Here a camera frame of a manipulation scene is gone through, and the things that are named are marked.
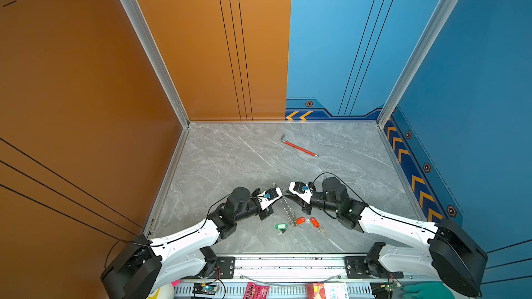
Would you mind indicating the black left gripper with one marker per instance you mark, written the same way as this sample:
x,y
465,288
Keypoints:
x,y
265,213

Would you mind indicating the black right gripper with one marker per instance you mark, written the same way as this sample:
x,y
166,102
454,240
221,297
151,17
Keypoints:
x,y
303,204

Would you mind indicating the red key tag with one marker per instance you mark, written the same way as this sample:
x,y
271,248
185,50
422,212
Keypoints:
x,y
300,221

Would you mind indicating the metal keyring with chain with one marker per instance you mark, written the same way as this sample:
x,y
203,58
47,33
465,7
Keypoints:
x,y
284,201

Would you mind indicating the green key tag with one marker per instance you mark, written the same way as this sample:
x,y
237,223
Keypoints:
x,y
282,227

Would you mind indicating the red tagged key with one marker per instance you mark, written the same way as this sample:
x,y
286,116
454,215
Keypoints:
x,y
318,226

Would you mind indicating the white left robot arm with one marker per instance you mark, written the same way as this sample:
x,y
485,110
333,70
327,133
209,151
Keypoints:
x,y
145,265

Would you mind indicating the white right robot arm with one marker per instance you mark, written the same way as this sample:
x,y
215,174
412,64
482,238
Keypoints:
x,y
440,250

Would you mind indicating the pink snack packet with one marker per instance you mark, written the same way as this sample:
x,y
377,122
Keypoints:
x,y
254,291

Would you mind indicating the red white box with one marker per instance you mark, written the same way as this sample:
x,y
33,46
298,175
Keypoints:
x,y
327,290

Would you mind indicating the green circuit board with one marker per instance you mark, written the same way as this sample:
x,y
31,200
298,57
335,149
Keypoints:
x,y
205,290

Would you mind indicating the green cloth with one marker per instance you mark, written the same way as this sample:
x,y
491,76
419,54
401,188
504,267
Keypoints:
x,y
427,290

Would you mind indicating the red handled hex key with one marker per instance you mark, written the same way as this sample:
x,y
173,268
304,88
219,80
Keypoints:
x,y
283,140

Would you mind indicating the aluminium front rail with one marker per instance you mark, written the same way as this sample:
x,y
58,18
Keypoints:
x,y
291,268

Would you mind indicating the aluminium corner post left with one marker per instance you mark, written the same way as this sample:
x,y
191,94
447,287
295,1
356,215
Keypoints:
x,y
145,36

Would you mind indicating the aluminium corner post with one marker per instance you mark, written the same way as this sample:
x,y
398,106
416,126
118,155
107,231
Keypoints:
x,y
145,36
436,22

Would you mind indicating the aluminium corner post right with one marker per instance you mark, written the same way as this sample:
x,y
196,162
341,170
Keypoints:
x,y
436,22

